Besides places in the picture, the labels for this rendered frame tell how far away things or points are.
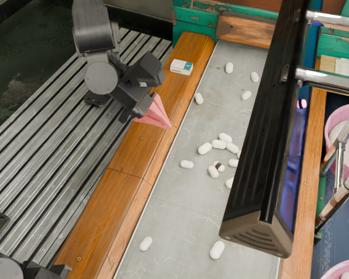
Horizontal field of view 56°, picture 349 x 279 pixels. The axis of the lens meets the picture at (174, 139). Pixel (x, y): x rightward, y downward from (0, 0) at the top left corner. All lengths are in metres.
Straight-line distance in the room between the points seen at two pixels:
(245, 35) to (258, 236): 0.78
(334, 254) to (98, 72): 0.63
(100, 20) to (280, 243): 0.50
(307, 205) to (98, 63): 0.52
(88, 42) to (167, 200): 0.37
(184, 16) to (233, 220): 0.87
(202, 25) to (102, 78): 0.61
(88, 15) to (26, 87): 1.61
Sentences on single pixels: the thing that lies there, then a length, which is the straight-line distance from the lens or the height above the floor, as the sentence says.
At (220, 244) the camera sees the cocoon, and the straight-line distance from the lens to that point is 0.70.
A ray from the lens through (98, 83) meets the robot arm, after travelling 0.59.
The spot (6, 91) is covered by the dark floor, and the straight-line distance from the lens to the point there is 2.28.
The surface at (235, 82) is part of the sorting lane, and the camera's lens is 1.01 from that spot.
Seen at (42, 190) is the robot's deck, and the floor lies 0.65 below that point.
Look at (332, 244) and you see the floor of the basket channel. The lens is 0.86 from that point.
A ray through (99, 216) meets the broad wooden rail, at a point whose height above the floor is 0.76.
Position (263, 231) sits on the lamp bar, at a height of 1.09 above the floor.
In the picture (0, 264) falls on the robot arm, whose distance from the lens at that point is 0.46.
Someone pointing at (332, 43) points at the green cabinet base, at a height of 0.81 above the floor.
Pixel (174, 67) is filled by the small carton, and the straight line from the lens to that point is 0.98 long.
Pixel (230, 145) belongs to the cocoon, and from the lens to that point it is 0.82.
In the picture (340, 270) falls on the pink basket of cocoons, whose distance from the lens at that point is 0.76.
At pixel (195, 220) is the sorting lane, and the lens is 0.73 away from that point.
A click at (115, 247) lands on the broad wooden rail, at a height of 0.76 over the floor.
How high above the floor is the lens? 1.41
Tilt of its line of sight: 52 degrees down
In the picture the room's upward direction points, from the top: straight up
